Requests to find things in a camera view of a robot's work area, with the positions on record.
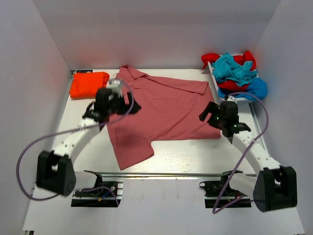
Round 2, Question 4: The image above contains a teal crumpled t-shirt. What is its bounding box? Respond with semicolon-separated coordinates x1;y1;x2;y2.
211;53;258;87

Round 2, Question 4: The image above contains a red crumpled t-shirt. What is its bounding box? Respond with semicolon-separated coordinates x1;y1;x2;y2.
201;50;257;92

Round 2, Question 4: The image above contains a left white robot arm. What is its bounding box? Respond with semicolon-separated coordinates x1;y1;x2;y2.
36;88;141;196

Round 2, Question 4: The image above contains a white plastic bin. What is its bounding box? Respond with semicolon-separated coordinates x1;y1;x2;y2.
207;52;259;106

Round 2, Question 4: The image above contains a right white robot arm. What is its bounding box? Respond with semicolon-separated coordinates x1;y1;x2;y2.
199;100;297;213

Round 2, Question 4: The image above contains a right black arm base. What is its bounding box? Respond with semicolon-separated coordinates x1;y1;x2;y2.
199;171;252;209

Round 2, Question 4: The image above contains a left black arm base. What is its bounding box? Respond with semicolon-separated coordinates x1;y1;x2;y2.
71;170;123;208

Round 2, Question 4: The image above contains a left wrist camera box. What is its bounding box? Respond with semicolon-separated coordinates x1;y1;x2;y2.
106;78;123;97

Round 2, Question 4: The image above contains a blue crumpled t-shirt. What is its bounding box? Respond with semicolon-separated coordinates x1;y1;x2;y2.
217;77;268;101

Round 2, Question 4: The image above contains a pink t-shirt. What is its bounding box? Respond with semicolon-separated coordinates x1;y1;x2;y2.
107;65;221;170

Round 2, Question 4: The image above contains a folded orange t-shirt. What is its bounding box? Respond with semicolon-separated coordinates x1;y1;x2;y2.
69;72;110;99

